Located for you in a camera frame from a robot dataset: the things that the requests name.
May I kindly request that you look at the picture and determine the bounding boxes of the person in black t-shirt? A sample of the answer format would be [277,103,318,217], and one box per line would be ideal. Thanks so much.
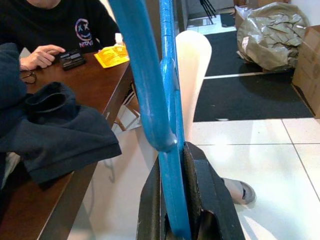
[0,0,122,55]

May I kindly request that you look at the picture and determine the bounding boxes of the black tripod legs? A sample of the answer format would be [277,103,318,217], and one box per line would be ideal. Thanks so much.
[198,0,217,18]

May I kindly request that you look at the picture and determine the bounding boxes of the yellow paper sheet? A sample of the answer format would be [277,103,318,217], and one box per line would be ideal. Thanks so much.
[93,44,131,69]

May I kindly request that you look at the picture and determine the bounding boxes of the brown wooden table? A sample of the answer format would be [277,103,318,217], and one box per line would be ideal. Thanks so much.
[0,51,133,240]

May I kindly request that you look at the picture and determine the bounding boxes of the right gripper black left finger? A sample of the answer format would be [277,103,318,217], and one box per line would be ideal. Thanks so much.
[136,152,168,240]

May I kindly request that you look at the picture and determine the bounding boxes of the brown cardboard box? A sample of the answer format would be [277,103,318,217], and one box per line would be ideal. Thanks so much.
[291,24,320,116]

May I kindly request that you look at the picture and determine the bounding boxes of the blue plastic hanger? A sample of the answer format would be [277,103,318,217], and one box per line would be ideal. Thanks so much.
[107,0,192,240]

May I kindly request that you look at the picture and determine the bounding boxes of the right hand of person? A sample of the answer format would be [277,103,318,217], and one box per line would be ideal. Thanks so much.
[19,44,66,72]

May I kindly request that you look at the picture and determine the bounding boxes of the olive crumpled plastic bag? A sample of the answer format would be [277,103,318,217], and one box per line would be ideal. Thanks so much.
[236,1,310,72]

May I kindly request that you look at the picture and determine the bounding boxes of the small white bottle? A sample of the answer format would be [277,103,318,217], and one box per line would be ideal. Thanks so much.
[114,33,125,47]

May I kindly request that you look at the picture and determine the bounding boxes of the black printed garment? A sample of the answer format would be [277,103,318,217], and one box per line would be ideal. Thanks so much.
[0,42,123,187]

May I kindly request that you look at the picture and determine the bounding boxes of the black rectangular device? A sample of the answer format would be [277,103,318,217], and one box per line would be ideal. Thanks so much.
[58,48,87,72]

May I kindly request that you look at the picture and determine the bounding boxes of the grey sandal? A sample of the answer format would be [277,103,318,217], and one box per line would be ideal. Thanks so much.
[237,180,257,205]

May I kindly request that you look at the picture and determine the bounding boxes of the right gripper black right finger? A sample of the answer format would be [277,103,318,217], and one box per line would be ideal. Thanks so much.
[183,141,247,240]

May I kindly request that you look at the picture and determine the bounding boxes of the black mat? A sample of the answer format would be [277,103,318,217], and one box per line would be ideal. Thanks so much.
[193,72,315,123]
[204,31,263,77]

